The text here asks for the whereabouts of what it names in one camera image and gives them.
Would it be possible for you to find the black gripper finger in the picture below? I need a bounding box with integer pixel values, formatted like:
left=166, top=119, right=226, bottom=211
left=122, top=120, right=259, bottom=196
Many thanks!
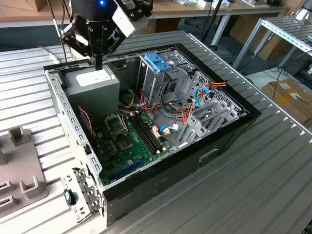
left=97, top=25, right=126, bottom=71
left=60, top=16, right=98, bottom=71

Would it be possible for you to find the blue data wire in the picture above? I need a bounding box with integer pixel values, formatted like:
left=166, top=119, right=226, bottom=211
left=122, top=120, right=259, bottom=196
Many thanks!
left=195, top=86, right=212, bottom=108

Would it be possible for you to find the orange power wire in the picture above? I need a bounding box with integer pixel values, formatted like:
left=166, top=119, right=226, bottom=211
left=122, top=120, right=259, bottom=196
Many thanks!
left=198, top=81, right=227, bottom=98

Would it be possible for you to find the grey metal disk bay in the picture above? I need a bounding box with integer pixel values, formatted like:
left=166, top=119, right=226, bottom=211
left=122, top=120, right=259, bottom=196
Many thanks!
left=176, top=101, right=241, bottom=148

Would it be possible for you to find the blue plastic drive latch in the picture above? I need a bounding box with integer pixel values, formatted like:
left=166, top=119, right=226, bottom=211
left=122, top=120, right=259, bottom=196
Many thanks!
left=144, top=53, right=177, bottom=73

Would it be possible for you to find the small brown cardboard box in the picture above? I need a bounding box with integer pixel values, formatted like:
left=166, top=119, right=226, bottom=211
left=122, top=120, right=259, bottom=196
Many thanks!
left=25, top=0, right=49, bottom=12

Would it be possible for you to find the grey metal drive cage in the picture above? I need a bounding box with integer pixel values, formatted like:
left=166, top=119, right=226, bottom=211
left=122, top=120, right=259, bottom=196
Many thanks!
left=136, top=52, right=195, bottom=103

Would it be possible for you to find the grey power supply unit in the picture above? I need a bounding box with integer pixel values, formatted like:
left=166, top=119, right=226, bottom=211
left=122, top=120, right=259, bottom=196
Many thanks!
left=63, top=64, right=120, bottom=127

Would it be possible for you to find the wooden desk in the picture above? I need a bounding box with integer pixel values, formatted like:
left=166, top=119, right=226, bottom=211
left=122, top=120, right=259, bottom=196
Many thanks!
left=146, top=0, right=291, bottom=47
left=0, top=0, right=74, bottom=29

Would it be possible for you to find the black case fan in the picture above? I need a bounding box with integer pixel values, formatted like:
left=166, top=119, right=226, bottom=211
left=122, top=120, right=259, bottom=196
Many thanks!
left=77, top=107, right=96, bottom=147

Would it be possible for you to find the black RAM slot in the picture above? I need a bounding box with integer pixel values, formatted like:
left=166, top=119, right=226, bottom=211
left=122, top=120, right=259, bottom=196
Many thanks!
left=128, top=116, right=156, bottom=155
left=135, top=114, right=163, bottom=151

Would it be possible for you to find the black tripod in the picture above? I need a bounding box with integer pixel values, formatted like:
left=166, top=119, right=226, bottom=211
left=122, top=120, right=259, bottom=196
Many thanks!
left=201, top=0, right=226, bottom=49

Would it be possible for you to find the green motherboard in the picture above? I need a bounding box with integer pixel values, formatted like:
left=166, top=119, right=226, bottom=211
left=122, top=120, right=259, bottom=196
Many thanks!
left=94, top=109, right=175, bottom=186

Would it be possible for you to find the blue expansion slot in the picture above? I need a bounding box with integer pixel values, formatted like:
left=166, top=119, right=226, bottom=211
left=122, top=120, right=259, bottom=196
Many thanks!
left=108, top=157, right=147, bottom=182

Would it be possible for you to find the grey parts rack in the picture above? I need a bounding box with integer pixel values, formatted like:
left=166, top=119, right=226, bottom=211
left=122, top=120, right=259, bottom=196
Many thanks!
left=0, top=125, right=49, bottom=219

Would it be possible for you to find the black open PC case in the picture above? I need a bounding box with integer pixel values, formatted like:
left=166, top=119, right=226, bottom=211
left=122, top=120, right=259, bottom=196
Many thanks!
left=43, top=43, right=262, bottom=228

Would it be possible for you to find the black teal latch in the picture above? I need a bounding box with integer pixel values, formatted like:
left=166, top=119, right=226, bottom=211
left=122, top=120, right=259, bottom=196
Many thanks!
left=63, top=189, right=76, bottom=205

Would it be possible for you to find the large brown cardboard box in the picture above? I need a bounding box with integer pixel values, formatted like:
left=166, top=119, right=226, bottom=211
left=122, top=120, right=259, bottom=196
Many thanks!
left=262, top=79, right=312, bottom=127

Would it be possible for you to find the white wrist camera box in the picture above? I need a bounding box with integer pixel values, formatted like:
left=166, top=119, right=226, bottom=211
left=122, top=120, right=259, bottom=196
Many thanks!
left=111, top=4, right=150, bottom=39

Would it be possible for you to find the yellow orange wire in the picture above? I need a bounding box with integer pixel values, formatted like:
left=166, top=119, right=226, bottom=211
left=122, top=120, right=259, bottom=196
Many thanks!
left=125, top=94, right=136, bottom=109

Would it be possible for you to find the orange wire bundle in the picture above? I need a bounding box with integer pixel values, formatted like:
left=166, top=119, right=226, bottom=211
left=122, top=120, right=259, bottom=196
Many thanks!
left=140, top=89, right=195, bottom=127

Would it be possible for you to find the silver socket cover frame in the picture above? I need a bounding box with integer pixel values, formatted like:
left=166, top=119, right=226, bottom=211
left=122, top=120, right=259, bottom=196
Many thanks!
left=104, top=113, right=129, bottom=137

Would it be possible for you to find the red black twisted wire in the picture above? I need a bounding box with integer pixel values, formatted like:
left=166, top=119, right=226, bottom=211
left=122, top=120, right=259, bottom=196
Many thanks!
left=78, top=106, right=95, bottom=139

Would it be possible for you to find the thin locking lever wire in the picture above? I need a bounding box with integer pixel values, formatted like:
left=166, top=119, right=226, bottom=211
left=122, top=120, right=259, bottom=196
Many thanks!
left=120, top=114, right=130, bottom=134

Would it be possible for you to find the white plug with blue wire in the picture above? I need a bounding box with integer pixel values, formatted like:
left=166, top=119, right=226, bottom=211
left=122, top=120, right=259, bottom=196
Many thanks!
left=158, top=124, right=183, bottom=135

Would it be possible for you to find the metal slat table frame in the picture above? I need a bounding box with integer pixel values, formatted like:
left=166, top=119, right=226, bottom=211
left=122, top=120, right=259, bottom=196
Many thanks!
left=233, top=17, right=312, bottom=71

